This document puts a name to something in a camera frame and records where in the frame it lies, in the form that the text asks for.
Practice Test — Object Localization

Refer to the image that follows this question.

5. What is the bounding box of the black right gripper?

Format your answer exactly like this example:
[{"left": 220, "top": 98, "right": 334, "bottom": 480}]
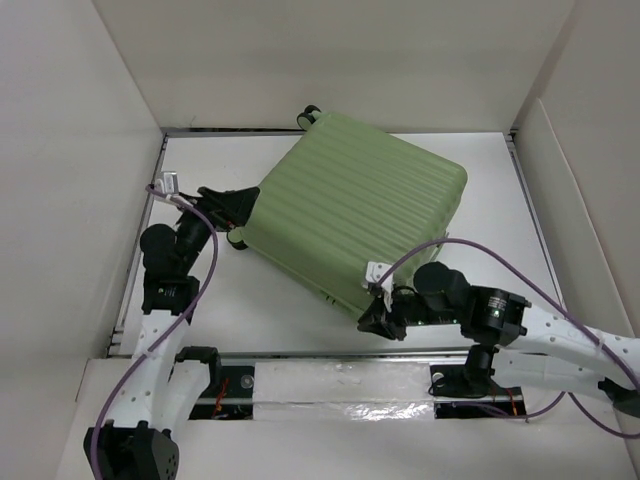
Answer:
[{"left": 356, "top": 283, "right": 460, "bottom": 341}]

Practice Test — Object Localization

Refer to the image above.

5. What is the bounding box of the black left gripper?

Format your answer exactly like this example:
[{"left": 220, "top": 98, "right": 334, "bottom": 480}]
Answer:
[{"left": 171, "top": 186, "right": 257, "bottom": 274}]

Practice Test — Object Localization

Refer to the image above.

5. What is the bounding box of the green hard-shell suitcase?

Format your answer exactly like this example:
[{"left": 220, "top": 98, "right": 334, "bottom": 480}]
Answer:
[{"left": 227, "top": 105, "right": 468, "bottom": 319}]

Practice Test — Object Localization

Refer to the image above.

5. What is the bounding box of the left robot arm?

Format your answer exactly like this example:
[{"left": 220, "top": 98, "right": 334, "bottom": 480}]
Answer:
[{"left": 84, "top": 180, "right": 260, "bottom": 479}]

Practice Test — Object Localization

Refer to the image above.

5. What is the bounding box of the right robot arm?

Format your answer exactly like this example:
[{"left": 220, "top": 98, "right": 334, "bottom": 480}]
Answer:
[{"left": 358, "top": 262, "right": 639, "bottom": 417}]

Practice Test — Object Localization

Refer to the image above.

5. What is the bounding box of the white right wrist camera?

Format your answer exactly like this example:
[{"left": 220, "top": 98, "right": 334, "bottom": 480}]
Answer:
[{"left": 362, "top": 261, "right": 393, "bottom": 298}]

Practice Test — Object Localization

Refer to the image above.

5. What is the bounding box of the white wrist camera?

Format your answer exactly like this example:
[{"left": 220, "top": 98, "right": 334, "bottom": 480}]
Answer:
[
  {"left": 151, "top": 171, "right": 180, "bottom": 201},
  {"left": 362, "top": 261, "right": 393, "bottom": 298}
]

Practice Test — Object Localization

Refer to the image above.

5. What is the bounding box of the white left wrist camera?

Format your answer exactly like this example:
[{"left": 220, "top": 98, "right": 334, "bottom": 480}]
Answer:
[{"left": 151, "top": 171, "right": 180, "bottom": 201}]

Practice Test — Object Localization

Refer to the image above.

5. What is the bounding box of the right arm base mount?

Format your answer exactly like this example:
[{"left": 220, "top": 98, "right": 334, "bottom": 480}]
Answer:
[{"left": 428, "top": 364, "right": 527, "bottom": 420}]

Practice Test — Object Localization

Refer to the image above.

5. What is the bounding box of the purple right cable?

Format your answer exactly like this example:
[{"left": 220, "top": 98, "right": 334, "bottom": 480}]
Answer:
[{"left": 371, "top": 238, "right": 640, "bottom": 439}]

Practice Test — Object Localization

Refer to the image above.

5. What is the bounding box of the purple cable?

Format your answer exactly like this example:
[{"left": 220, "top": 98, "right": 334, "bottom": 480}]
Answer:
[
  {"left": 371, "top": 238, "right": 640, "bottom": 439},
  {"left": 87, "top": 184, "right": 220, "bottom": 480}
]

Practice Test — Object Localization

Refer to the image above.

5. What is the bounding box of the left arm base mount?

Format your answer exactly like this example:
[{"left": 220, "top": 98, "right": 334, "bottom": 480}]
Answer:
[{"left": 189, "top": 365, "right": 255, "bottom": 421}]

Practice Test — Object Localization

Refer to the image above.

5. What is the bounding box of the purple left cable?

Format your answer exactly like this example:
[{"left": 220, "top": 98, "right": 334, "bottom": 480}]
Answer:
[{"left": 87, "top": 184, "right": 220, "bottom": 480}]

